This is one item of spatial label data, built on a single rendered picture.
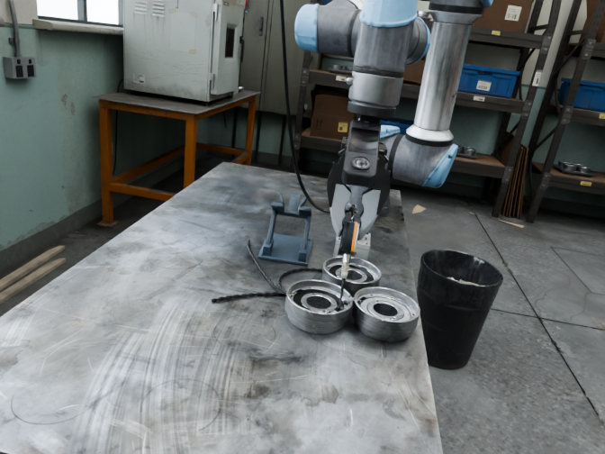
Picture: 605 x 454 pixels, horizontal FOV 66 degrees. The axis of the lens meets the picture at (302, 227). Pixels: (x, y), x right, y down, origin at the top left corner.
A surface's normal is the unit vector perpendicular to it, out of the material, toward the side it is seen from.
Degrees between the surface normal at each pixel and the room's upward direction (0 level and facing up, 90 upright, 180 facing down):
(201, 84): 90
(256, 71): 90
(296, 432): 0
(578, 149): 90
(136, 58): 90
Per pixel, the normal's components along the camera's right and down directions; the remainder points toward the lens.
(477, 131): -0.15, 0.34
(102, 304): 0.13, -0.92
